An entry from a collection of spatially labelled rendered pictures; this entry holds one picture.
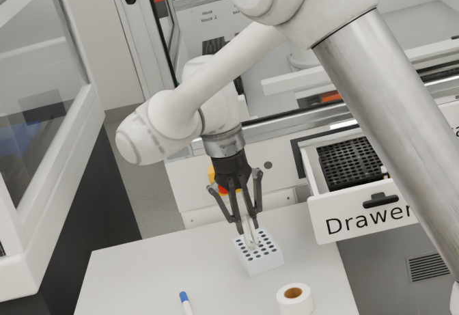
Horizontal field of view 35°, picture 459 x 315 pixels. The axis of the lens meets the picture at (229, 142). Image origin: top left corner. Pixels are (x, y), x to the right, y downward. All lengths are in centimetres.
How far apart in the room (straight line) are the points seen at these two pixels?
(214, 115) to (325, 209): 31
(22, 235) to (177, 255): 37
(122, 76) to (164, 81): 346
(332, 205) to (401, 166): 59
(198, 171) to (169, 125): 52
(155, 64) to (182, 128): 43
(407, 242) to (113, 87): 357
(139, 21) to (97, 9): 341
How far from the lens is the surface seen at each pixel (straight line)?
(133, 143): 135
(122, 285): 176
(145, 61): 175
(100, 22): 515
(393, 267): 204
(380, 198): 151
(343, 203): 153
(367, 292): 207
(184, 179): 185
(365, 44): 93
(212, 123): 145
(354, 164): 170
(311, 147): 185
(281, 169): 185
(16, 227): 172
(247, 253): 165
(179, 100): 130
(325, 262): 162
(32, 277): 176
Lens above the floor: 164
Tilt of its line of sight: 22 degrees down
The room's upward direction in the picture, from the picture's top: 15 degrees counter-clockwise
